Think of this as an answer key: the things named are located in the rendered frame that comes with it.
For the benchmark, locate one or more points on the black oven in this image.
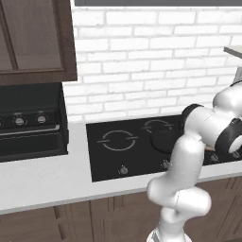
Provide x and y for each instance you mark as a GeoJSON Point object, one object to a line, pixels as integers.
{"type": "Point", "coordinates": [31, 145]}

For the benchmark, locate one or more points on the dark brown wall cupboard door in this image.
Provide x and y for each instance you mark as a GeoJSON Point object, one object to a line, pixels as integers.
{"type": "Point", "coordinates": [31, 38]}

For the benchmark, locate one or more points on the black round pan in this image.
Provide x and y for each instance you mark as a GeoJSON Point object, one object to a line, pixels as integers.
{"type": "Point", "coordinates": [164, 141]}

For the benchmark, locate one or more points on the black hob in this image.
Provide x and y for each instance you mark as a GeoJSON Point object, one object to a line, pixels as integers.
{"type": "Point", "coordinates": [116, 157]}

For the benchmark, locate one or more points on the pale wall shelf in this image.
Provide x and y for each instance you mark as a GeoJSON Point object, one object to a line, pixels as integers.
{"type": "Point", "coordinates": [234, 51]}

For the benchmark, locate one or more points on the grey range hood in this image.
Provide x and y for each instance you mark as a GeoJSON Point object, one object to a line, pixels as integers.
{"type": "Point", "coordinates": [157, 2]}

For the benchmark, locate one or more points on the dark brown base cupboard door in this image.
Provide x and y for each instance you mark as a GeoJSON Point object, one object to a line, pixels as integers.
{"type": "Point", "coordinates": [38, 225]}
{"type": "Point", "coordinates": [223, 208]}
{"type": "Point", "coordinates": [123, 217]}

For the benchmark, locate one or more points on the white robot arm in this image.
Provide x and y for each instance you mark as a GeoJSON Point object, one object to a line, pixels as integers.
{"type": "Point", "coordinates": [186, 164]}

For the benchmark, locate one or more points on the silver oven knob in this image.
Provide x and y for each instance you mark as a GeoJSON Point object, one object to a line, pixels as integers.
{"type": "Point", "coordinates": [1, 123]}
{"type": "Point", "coordinates": [41, 119]}
{"type": "Point", "coordinates": [19, 121]}

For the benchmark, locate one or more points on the hob knob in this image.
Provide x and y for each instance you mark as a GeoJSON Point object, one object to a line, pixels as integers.
{"type": "Point", "coordinates": [235, 154]}
{"type": "Point", "coordinates": [214, 157]}
{"type": "Point", "coordinates": [165, 164]}
{"type": "Point", "coordinates": [123, 170]}

